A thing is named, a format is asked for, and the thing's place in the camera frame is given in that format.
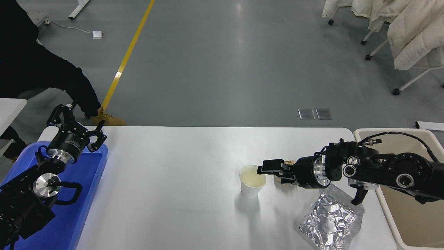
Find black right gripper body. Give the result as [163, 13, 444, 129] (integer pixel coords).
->
[291, 156, 315, 189]

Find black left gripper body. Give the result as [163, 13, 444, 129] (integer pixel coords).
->
[48, 128, 91, 159]

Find tan paper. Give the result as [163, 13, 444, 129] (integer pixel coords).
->
[274, 160, 299, 188]

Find white paper cup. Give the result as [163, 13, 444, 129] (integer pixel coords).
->
[239, 165, 266, 199]

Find silver foil bag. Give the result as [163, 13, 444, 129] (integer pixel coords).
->
[299, 183, 365, 250]

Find blue plastic tray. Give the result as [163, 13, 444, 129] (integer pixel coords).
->
[0, 142, 108, 250]

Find person in black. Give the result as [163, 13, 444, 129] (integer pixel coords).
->
[0, 0, 127, 162]

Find small white side table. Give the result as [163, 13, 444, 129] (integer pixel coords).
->
[0, 98, 27, 136]

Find grey flat platform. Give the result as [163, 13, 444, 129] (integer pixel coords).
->
[33, 13, 51, 27]

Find large pale plastic bin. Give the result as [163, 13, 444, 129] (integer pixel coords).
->
[353, 128, 444, 250]

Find white flat slab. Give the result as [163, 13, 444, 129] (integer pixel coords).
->
[415, 121, 444, 131]

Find white padded jacket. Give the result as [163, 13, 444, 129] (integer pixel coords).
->
[350, 0, 413, 32]
[387, 0, 444, 71]
[322, 0, 355, 18]

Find white power adapter with cable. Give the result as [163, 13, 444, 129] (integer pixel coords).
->
[44, 20, 104, 39]

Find white metal frame foot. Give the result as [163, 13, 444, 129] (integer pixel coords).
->
[68, 0, 90, 20]

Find white chair frame with casters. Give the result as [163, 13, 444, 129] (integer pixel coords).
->
[361, 28, 376, 45]
[365, 37, 444, 96]
[328, 6, 340, 25]

